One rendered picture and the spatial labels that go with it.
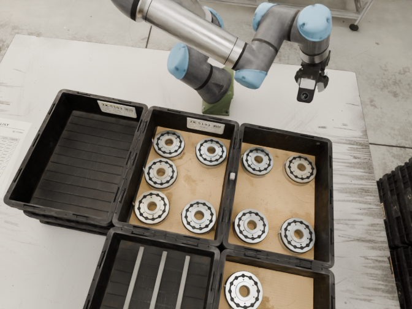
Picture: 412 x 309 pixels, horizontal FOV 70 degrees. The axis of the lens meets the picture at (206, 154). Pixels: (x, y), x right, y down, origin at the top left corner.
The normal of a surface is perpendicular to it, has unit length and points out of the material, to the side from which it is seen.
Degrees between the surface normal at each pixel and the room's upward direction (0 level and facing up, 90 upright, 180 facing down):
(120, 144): 0
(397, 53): 0
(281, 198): 0
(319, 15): 26
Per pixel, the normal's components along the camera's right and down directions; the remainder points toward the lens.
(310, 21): -0.32, -0.22
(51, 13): 0.07, -0.44
